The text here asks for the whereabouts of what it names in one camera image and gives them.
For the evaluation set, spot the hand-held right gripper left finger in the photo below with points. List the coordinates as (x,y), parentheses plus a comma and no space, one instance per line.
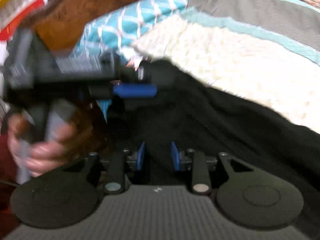
(141,157)

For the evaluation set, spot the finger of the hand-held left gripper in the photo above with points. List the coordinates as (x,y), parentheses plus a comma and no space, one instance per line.
(152,72)
(135,91)

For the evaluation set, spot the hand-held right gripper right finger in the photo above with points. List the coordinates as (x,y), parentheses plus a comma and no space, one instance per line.
(175,157)

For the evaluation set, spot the black pants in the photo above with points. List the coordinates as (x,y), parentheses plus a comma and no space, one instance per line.
(200,120)

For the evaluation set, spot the person's left hand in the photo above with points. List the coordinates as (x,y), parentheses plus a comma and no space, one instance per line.
(50,150)

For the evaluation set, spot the teal white patterned pillow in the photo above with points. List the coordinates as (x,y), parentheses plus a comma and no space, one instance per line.
(140,12)

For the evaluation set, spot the carved wooden headboard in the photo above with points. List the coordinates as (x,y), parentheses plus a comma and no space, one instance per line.
(75,12)

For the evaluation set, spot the yellow and red box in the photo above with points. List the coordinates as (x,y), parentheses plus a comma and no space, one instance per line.
(15,10)

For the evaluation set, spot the patterned striped bed sheet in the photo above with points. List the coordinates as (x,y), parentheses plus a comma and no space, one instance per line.
(237,62)

